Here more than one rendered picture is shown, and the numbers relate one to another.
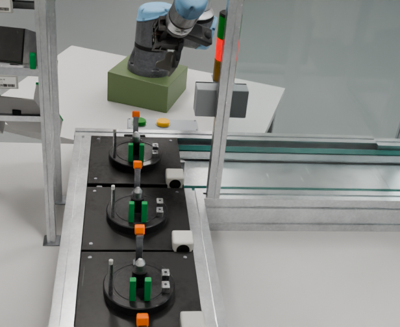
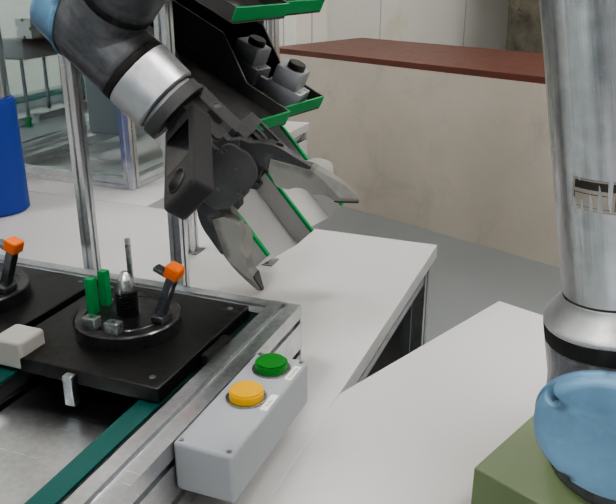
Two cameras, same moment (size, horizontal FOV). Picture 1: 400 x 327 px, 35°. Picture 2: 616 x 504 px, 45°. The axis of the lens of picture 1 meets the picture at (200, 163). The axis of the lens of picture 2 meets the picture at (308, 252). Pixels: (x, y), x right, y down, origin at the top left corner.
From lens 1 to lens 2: 2.17 m
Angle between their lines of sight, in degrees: 102
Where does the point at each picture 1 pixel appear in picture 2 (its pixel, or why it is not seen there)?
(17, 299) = not seen: hidden behind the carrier
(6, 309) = not seen: hidden behind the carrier
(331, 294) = not seen: outside the picture
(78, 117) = (473, 396)
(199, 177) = (43, 432)
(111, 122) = (432, 433)
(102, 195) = (62, 285)
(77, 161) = (185, 290)
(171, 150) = (115, 369)
